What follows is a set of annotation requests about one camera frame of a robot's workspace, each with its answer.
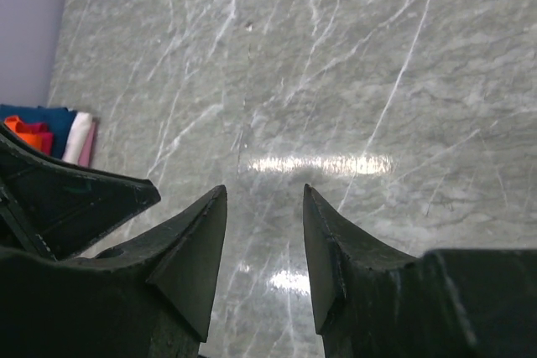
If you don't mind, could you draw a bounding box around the folded light pink t shirt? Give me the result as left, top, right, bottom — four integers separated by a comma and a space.
62, 112, 96, 167

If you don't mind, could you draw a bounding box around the folded magenta t shirt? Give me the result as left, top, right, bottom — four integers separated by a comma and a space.
21, 122, 54, 156

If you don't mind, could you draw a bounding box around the folded navy t shirt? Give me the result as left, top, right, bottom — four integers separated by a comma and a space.
1, 104, 77, 159

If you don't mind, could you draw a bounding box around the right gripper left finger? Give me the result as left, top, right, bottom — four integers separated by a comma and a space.
1, 185, 227, 357

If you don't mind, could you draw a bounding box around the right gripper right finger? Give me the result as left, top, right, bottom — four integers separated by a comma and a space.
303, 186, 536, 357

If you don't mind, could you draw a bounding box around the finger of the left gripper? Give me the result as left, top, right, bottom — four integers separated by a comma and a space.
1, 126, 161, 260

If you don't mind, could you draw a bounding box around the orange t shirt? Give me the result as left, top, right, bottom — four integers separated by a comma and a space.
4, 116, 48, 151

